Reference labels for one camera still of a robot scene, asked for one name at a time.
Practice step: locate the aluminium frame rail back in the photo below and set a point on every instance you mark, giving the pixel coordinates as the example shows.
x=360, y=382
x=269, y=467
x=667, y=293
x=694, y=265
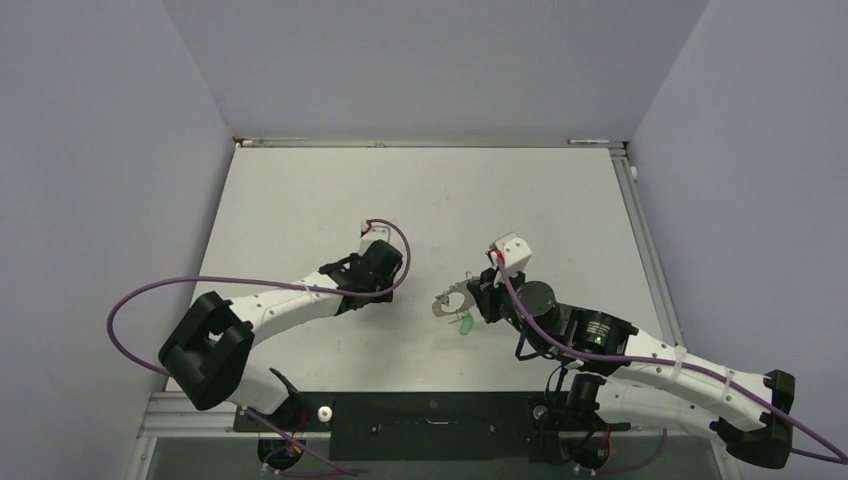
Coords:
x=412, y=143

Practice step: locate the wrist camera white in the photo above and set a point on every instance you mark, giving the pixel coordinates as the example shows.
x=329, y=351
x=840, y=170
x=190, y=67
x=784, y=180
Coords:
x=512, y=251
x=374, y=231

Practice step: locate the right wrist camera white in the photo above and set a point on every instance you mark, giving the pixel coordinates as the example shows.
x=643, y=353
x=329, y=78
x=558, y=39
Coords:
x=512, y=251

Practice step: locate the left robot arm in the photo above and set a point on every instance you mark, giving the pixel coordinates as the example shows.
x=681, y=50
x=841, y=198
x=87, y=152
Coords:
x=209, y=353

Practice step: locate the aluminium frame rail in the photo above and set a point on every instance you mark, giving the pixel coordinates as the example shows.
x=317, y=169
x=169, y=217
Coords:
x=649, y=256
x=171, y=414
x=412, y=143

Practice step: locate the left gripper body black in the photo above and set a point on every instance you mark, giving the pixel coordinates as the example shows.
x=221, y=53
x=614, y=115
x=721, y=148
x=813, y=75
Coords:
x=382, y=285

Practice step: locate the green key tag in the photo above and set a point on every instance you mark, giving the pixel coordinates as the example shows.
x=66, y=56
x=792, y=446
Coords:
x=466, y=323

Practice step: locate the aluminium frame rail right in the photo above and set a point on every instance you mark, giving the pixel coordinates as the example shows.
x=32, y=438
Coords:
x=649, y=256

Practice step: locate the metal key organizer plate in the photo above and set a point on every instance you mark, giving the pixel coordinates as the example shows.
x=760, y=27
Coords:
x=457, y=299

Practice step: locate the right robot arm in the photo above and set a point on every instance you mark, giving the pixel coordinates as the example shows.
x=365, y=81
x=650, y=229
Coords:
x=625, y=375

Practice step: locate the aluminium frame rail front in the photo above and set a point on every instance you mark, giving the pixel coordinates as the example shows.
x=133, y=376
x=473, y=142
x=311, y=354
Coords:
x=171, y=414

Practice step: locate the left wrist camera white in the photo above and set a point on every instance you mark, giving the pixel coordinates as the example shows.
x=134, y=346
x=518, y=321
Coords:
x=374, y=231

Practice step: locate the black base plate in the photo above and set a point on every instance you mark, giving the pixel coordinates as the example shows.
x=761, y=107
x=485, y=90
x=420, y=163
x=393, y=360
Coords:
x=437, y=426

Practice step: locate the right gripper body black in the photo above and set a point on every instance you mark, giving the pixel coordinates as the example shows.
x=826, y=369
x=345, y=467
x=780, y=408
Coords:
x=497, y=302

